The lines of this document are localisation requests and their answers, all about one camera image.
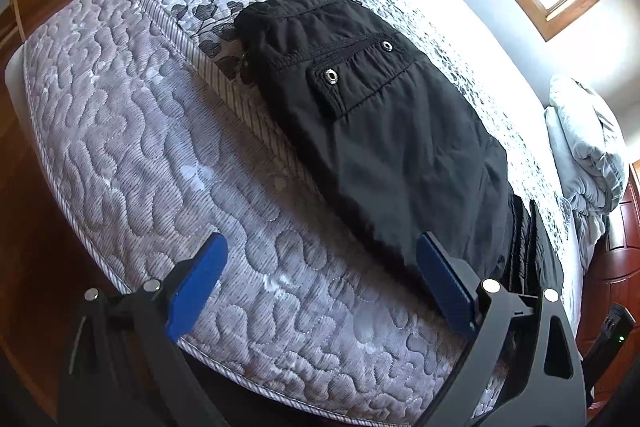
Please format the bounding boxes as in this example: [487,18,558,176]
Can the black pants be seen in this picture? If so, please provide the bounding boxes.
[232,0,516,288]

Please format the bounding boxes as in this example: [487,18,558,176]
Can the dark grey zip garment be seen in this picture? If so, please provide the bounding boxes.
[507,194,566,303]

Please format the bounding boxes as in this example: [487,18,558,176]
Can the grey quilted mattress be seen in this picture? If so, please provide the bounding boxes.
[5,0,586,418]

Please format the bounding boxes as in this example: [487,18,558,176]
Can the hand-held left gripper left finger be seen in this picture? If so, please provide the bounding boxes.
[57,232,231,427]

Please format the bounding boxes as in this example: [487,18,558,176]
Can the light grey duvet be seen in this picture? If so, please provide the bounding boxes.
[544,74,630,243]

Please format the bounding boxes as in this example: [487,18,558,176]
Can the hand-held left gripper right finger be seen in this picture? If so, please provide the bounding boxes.
[416,232,588,427]

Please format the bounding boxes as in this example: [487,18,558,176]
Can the brown wooden headboard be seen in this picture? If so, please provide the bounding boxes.
[575,159,640,358]

